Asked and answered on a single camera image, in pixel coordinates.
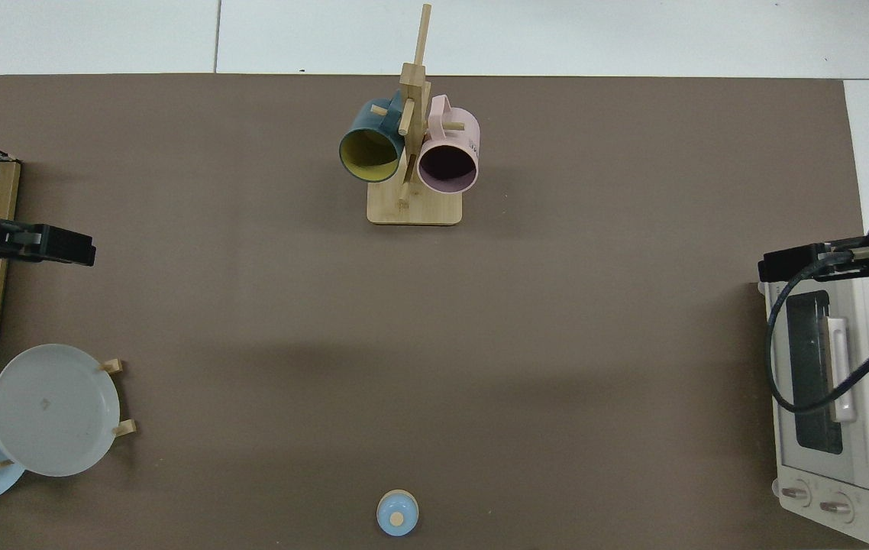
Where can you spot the wooden plate rack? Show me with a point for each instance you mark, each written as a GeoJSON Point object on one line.
{"type": "Point", "coordinates": [112, 366]}

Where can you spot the grey plate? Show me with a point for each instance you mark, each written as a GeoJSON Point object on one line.
{"type": "Point", "coordinates": [53, 412]}

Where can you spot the brown table cloth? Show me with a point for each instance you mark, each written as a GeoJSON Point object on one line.
{"type": "Point", "coordinates": [327, 344]}

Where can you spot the teal cup with yellow inside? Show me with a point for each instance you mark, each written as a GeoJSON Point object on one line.
{"type": "Point", "coordinates": [366, 126]}

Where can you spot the wooden cup stand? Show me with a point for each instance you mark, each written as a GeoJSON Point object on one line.
{"type": "Point", "coordinates": [415, 210]}

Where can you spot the pink cup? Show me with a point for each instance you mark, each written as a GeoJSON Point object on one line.
{"type": "Point", "coordinates": [457, 145]}

